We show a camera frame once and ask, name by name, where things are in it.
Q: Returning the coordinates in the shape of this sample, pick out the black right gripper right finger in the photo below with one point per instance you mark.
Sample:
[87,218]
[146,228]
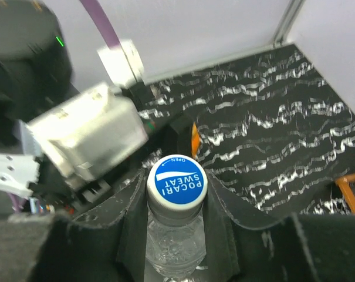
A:
[246,244]

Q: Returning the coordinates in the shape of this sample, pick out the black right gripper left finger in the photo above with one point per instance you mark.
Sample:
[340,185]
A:
[105,243]

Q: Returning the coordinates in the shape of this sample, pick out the clear plastic bottle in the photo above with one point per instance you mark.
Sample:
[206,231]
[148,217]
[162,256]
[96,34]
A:
[175,247]

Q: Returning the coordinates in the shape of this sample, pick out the white bottle cap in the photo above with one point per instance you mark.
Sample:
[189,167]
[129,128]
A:
[177,184]

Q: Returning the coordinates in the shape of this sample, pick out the orange juice bottle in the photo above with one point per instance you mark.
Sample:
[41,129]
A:
[195,141]

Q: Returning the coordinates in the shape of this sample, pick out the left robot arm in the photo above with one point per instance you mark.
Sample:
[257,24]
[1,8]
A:
[35,77]

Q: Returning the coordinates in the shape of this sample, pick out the orange wooden shelf rack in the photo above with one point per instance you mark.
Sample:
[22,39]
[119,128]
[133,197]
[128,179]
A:
[344,185]

